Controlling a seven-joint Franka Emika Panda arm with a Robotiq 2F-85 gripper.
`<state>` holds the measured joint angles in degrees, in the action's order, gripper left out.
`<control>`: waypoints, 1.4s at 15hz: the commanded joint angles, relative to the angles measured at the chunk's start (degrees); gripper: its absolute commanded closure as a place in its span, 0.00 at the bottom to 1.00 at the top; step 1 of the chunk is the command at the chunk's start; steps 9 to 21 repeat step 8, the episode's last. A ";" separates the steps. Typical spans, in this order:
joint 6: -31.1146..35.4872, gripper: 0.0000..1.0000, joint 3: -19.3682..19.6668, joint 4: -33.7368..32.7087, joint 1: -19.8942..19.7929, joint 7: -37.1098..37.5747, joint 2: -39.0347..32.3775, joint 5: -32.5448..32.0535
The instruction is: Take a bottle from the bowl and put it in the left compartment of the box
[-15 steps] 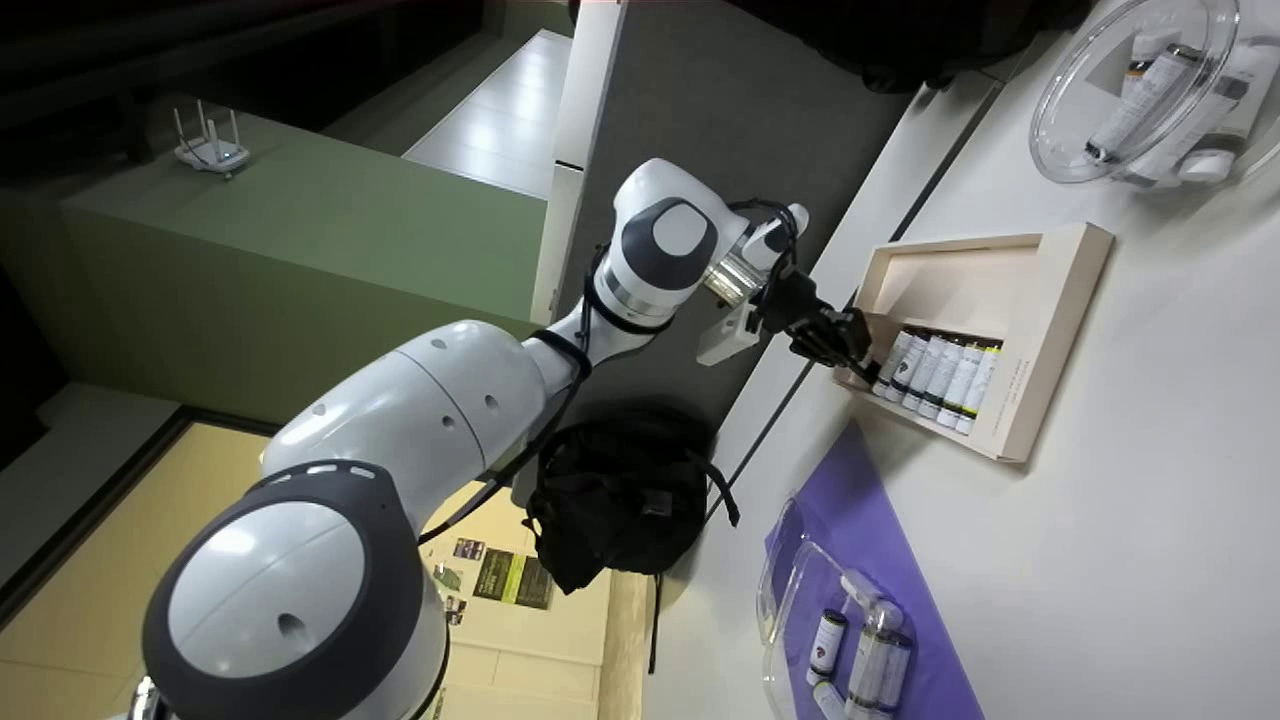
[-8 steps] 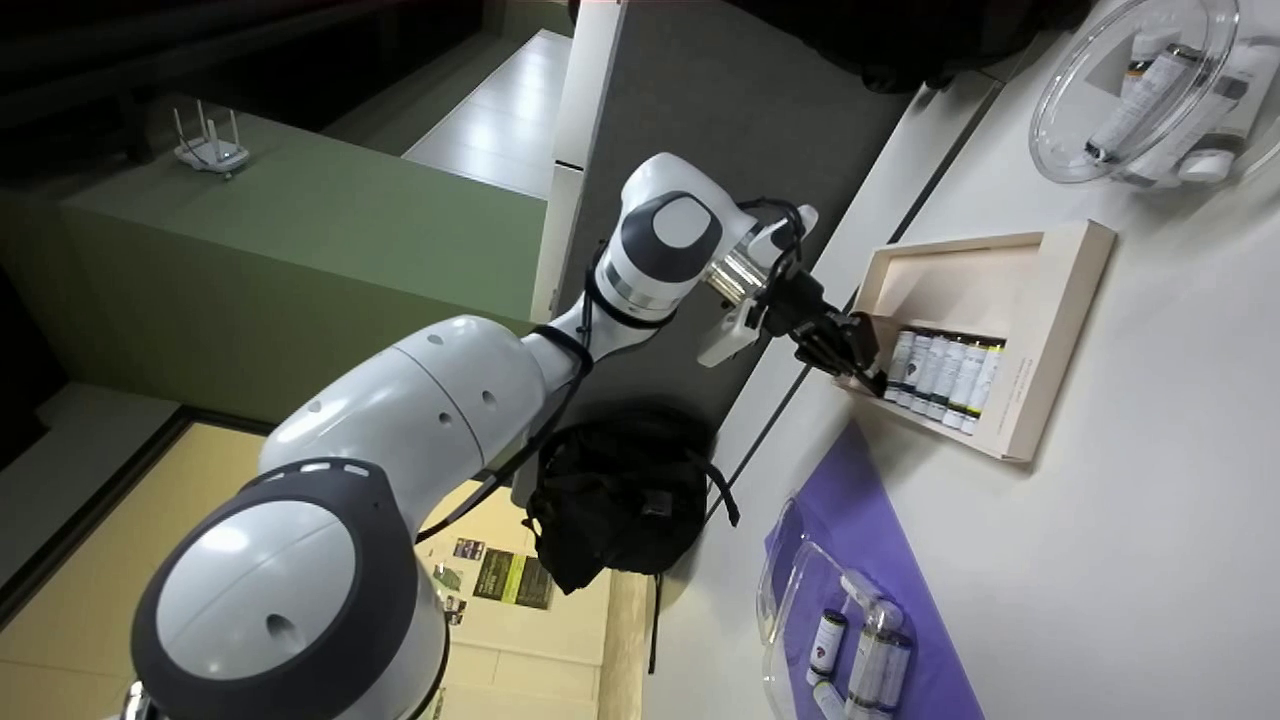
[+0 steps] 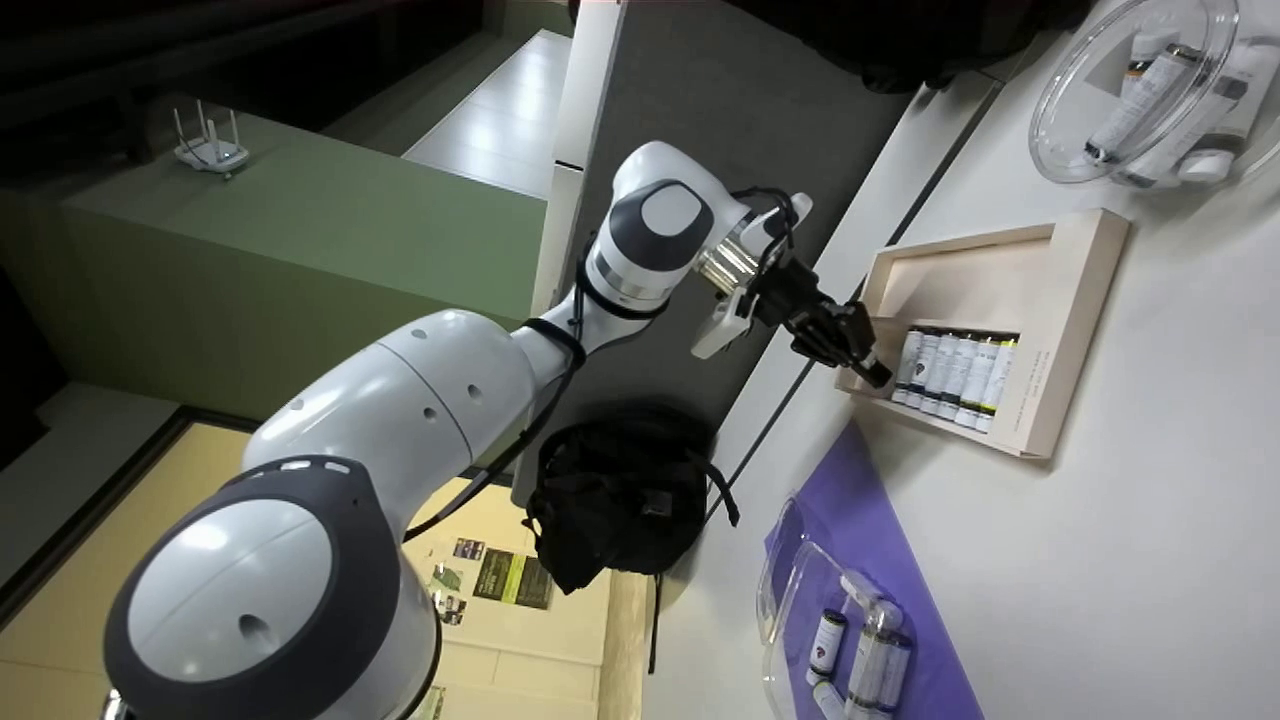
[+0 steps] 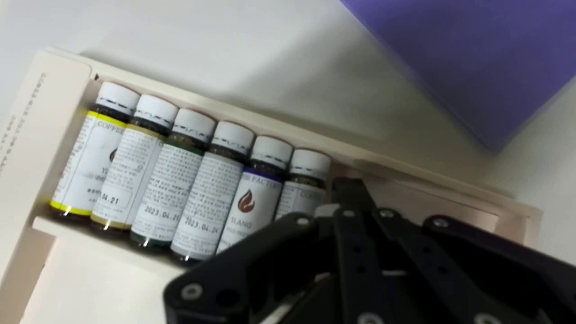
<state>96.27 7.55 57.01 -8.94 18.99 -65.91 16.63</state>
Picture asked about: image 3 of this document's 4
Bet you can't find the shallow wooden compartment box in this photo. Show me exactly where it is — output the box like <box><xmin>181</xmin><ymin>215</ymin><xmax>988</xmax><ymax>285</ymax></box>
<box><xmin>835</xmin><ymin>204</ymin><xmax>1137</xmax><ymax>470</ymax></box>

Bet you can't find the clear plastic bowl with tubes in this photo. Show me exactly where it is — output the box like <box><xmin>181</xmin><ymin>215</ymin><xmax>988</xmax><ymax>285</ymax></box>
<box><xmin>1029</xmin><ymin>0</ymin><xmax>1280</xmax><ymax>192</ymax></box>

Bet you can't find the small dark poster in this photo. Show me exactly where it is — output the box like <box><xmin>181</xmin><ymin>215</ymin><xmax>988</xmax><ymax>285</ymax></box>
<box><xmin>471</xmin><ymin>544</ymin><xmax>518</xmax><ymax>609</ymax></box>

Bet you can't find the white wifi router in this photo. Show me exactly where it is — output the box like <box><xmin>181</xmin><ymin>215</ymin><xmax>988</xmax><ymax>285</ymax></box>
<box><xmin>162</xmin><ymin>92</ymin><xmax>254</xmax><ymax>181</ymax></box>

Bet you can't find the green square column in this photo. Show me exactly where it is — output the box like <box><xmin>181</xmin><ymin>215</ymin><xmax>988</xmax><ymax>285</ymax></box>
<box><xmin>0</xmin><ymin>111</ymin><xmax>551</xmax><ymax>476</ymax></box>

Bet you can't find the black backpack with strap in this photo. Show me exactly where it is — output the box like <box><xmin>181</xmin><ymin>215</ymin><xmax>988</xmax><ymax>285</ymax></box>
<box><xmin>518</xmin><ymin>399</ymin><xmax>742</xmax><ymax>678</ymax></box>

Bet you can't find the grey desk partition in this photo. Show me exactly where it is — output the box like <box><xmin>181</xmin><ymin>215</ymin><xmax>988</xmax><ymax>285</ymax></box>
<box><xmin>511</xmin><ymin>0</ymin><xmax>922</xmax><ymax>508</ymax></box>

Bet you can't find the purple mat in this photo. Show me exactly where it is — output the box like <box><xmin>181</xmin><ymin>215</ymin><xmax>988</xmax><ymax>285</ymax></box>
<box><xmin>759</xmin><ymin>422</ymin><xmax>988</xmax><ymax>720</ymax></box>

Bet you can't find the clear plastic bowl with bottles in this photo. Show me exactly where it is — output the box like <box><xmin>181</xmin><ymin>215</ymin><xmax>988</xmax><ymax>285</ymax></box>
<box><xmin>752</xmin><ymin>485</ymin><xmax>934</xmax><ymax>720</ymax></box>

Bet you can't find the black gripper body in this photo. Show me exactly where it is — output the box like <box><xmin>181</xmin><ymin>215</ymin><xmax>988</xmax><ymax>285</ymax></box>
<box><xmin>742</xmin><ymin>254</ymin><xmax>846</xmax><ymax>348</ymax></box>

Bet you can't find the long white tube black cap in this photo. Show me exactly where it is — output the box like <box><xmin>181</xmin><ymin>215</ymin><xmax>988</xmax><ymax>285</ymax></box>
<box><xmin>1079</xmin><ymin>41</ymin><xmax>1208</xmax><ymax>168</ymax></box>
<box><xmin>1173</xmin><ymin>37</ymin><xmax>1280</xmax><ymax>190</ymax></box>

